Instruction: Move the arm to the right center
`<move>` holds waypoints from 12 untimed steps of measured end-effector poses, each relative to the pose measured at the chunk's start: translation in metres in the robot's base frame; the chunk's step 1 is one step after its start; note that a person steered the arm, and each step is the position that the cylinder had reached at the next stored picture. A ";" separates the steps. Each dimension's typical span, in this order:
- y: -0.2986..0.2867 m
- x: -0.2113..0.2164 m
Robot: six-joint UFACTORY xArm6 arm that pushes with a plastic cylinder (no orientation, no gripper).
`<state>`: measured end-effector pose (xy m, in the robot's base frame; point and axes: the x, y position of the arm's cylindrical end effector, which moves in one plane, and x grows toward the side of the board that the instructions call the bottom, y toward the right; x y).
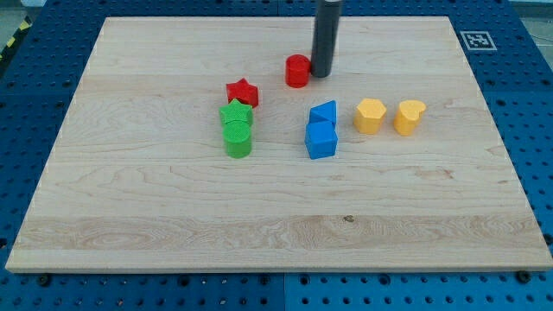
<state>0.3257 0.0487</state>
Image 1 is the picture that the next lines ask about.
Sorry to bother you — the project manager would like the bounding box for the green cylinder block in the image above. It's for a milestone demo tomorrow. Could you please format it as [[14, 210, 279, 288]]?
[[223, 121, 251, 158]]

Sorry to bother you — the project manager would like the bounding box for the blue cube block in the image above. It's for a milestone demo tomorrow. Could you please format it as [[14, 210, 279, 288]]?
[[304, 121, 338, 159]]

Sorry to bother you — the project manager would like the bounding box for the green star block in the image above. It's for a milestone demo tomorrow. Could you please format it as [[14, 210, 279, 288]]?
[[219, 98, 253, 126]]

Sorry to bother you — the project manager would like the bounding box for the blue triangle block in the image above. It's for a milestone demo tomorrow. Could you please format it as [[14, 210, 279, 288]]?
[[308, 100, 337, 127]]

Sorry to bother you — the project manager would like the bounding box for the red star block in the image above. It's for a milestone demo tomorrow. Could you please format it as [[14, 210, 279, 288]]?
[[226, 78, 259, 108]]

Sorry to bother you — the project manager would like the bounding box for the light wooden board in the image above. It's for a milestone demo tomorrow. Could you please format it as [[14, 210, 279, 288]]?
[[6, 16, 552, 274]]

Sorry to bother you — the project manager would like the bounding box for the red cylinder block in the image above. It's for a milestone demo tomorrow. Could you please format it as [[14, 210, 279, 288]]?
[[285, 54, 311, 88]]

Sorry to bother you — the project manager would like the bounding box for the yellow hexagon block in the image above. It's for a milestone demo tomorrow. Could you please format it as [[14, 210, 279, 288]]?
[[353, 98, 387, 135]]

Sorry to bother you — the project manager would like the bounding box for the yellow heart block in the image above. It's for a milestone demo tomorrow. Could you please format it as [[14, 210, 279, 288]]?
[[393, 99, 427, 136]]

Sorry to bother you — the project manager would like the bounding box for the white fiducial marker tag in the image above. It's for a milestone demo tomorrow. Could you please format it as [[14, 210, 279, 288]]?
[[461, 30, 497, 51]]

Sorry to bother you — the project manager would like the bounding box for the black bolt front left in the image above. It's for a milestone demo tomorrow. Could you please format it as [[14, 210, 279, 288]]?
[[36, 274, 51, 287]]

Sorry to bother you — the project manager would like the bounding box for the black bolt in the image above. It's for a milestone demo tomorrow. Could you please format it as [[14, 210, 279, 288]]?
[[36, 274, 51, 287], [515, 270, 532, 284]]

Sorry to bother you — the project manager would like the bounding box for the black bolt front right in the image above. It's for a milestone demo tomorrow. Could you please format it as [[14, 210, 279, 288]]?
[[515, 270, 532, 284]]

